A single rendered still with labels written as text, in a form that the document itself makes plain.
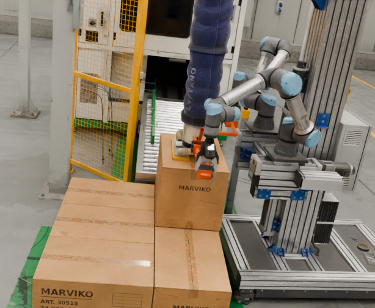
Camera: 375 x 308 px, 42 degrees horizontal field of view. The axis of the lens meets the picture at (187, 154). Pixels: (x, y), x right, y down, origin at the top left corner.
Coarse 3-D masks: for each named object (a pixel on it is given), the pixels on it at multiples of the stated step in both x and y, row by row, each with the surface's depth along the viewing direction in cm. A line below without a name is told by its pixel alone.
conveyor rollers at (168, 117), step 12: (156, 108) 542; (168, 108) 543; (180, 108) 553; (156, 120) 500; (168, 120) 502; (180, 120) 511; (156, 132) 467; (168, 132) 468; (156, 144) 434; (144, 156) 407; (156, 156) 409; (144, 168) 383; (156, 168) 385
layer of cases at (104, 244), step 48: (96, 192) 335; (144, 192) 344; (48, 240) 275; (96, 240) 281; (144, 240) 287; (192, 240) 293; (48, 288) 245; (96, 288) 246; (144, 288) 248; (192, 288) 250
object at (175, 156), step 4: (172, 140) 327; (176, 140) 326; (180, 140) 320; (172, 144) 320; (172, 148) 313; (176, 148) 312; (172, 152) 307; (176, 152) 306; (172, 156) 301; (176, 156) 301; (180, 156) 302; (184, 156) 302; (188, 156) 304; (176, 160) 300; (180, 160) 300; (184, 160) 300; (188, 160) 300
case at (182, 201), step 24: (168, 144) 324; (216, 144) 335; (168, 168) 289; (192, 168) 292; (168, 192) 295; (192, 192) 296; (216, 192) 297; (168, 216) 301; (192, 216) 302; (216, 216) 303
